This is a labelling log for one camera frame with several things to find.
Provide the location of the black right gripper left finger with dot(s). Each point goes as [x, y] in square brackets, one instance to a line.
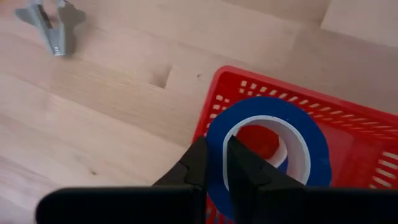
[186, 199]

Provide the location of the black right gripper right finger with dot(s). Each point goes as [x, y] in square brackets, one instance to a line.
[258, 199]

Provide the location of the blue tape roll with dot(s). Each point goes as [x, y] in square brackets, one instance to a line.
[273, 107]

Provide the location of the black staple remover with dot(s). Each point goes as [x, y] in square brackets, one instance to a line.
[53, 34]

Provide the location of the red plastic basket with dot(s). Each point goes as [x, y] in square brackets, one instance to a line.
[357, 146]

